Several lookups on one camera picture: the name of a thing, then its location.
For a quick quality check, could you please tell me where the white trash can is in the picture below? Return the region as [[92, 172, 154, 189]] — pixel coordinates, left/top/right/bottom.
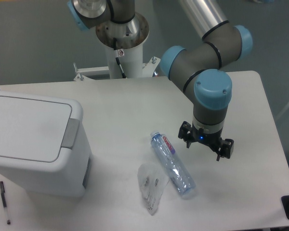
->
[[0, 90, 92, 197]]

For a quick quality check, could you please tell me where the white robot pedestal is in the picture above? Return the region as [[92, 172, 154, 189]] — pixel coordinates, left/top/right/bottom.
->
[[74, 13, 161, 81]]

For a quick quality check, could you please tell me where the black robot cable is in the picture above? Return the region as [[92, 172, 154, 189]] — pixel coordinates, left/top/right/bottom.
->
[[112, 37, 128, 79]]

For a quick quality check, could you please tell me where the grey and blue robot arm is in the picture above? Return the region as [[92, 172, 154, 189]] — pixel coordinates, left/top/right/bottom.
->
[[67, 0, 253, 158]]

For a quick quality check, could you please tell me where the black pen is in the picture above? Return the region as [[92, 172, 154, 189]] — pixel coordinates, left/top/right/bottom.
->
[[0, 181, 11, 225]]

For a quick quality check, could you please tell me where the clear plastic water bottle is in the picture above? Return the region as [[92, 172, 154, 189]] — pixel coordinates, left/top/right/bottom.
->
[[150, 131, 196, 199]]

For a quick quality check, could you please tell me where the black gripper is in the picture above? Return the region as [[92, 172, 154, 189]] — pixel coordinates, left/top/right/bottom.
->
[[178, 121, 234, 161]]

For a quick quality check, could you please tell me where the white trash can lid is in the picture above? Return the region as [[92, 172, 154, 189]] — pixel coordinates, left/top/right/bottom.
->
[[0, 96, 82, 163]]

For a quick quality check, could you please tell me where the clear plastic bag with screws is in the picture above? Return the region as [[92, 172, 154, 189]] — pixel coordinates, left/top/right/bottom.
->
[[137, 163, 169, 216]]

